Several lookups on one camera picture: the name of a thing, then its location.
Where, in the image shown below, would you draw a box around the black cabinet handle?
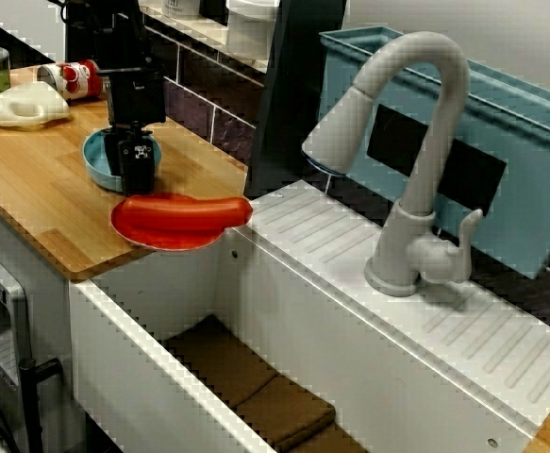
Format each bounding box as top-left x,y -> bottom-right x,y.
17,357 -> 63,453

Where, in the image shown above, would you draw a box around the light blue plastic bin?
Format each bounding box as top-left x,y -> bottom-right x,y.
319,25 -> 550,280

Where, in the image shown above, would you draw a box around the red plate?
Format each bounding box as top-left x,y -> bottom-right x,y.
109,192 -> 228,251

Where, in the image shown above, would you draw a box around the light blue bowl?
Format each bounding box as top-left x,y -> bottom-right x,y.
82,127 -> 163,193

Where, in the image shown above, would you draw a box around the brown folded cloth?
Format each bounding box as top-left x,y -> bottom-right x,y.
160,314 -> 368,453

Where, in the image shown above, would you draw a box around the black upright post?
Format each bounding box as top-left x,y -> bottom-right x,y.
243,0 -> 349,199

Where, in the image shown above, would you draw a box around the white lidded labelled jar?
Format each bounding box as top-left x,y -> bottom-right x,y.
160,0 -> 200,18

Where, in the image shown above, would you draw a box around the white toy sink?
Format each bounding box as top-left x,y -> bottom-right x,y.
69,178 -> 550,453

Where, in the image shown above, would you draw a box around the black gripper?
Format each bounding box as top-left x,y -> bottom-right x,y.
97,65 -> 167,197

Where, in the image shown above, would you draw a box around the white lidded plastic jar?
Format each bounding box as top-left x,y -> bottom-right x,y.
225,0 -> 280,53

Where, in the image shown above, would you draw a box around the grey toy faucet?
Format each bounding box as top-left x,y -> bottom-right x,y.
301,31 -> 486,298

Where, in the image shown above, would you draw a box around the red white tomato can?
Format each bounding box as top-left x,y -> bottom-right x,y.
36,59 -> 104,103

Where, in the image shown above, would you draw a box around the grey cabinet front panel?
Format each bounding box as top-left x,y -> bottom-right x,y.
0,238 -> 35,426

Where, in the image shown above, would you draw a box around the orange toy sausage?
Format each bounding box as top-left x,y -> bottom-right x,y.
113,193 -> 252,233

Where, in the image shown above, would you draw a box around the white toy milk jug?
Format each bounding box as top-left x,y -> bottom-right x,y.
0,80 -> 72,129

